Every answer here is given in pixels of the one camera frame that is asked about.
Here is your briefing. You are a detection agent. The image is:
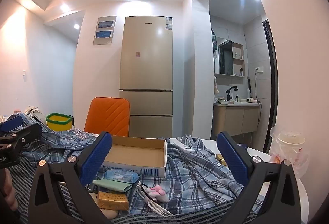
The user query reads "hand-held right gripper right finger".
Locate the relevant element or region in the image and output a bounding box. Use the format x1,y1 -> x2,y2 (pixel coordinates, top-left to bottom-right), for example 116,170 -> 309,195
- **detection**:
217,132 -> 302,224

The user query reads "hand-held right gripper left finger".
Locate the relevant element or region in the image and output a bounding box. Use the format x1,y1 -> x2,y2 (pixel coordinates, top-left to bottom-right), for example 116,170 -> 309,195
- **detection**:
28,132 -> 112,224

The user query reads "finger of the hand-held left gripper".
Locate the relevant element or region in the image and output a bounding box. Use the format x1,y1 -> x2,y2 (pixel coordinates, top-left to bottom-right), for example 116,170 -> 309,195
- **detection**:
0,123 -> 43,150
0,114 -> 25,133

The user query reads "green cloth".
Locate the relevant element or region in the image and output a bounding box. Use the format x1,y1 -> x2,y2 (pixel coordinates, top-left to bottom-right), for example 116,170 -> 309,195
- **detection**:
92,178 -> 134,192

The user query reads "cardboard box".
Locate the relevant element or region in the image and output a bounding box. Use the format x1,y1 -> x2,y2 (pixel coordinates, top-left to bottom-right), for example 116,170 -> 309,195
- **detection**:
99,135 -> 168,178

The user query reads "gold foil packet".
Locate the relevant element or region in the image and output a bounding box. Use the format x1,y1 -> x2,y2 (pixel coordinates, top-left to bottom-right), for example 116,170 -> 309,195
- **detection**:
98,191 -> 129,211

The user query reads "white cable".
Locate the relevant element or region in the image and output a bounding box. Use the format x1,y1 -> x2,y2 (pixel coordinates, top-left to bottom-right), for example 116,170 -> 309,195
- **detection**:
135,181 -> 174,216

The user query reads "person's left hand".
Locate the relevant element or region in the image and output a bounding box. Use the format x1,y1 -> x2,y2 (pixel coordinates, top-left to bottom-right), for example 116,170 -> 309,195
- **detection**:
0,169 -> 19,211

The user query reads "small gold box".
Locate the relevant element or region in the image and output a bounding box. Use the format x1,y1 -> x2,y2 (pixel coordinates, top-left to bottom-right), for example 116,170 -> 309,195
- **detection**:
215,153 -> 228,166

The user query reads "beige tote bag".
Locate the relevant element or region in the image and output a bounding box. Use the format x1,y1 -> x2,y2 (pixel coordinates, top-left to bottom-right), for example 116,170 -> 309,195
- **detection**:
24,105 -> 47,124

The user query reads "pill blister pack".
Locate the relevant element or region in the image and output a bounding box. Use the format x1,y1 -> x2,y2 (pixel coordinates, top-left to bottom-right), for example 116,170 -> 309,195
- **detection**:
73,130 -> 89,140

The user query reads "blue tissue pack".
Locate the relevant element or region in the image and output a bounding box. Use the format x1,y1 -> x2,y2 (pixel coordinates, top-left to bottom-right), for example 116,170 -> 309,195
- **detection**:
104,169 -> 140,184

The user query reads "yellow green plastic bin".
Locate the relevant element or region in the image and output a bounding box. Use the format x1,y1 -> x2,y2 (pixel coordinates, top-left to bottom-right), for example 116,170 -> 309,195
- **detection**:
46,113 -> 73,132

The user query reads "beige vanity cabinet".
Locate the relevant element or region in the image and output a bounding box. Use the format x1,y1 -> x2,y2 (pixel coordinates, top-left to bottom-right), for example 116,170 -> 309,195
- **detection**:
212,101 -> 261,137

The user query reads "orange chair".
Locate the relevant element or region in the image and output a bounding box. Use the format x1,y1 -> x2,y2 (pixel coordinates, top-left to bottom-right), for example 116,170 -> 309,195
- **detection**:
84,97 -> 131,137

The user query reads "blue plaid shirt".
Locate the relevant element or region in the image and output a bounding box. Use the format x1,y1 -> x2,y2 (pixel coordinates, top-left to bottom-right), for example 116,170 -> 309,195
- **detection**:
8,111 -> 257,217

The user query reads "white remote control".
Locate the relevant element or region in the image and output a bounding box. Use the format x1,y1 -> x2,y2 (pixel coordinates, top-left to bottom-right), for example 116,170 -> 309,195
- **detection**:
168,138 -> 196,155

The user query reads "plastic cup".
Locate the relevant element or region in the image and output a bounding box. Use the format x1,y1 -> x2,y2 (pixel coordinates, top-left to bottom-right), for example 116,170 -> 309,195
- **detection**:
277,132 -> 306,163

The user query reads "black faucet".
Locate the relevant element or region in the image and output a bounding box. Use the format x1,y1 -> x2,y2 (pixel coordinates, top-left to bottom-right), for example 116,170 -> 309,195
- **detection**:
226,86 -> 238,101

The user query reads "clear plastic bag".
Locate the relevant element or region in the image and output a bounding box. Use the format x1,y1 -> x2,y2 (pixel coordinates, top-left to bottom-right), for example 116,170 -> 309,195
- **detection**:
269,124 -> 309,178

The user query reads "mirror cabinet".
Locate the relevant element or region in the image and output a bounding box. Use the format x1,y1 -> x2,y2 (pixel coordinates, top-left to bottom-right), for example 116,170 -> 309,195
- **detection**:
214,37 -> 245,78

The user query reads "beige refrigerator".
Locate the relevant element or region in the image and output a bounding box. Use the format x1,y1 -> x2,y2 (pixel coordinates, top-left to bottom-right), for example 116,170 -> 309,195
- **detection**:
119,16 -> 174,138

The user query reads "black door frame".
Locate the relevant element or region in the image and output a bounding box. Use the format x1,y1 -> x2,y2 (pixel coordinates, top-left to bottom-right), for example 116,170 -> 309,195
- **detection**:
262,19 -> 278,153

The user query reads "grey wall panel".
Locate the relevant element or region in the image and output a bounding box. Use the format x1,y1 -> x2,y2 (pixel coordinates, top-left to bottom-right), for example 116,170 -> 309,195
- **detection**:
92,16 -> 117,45

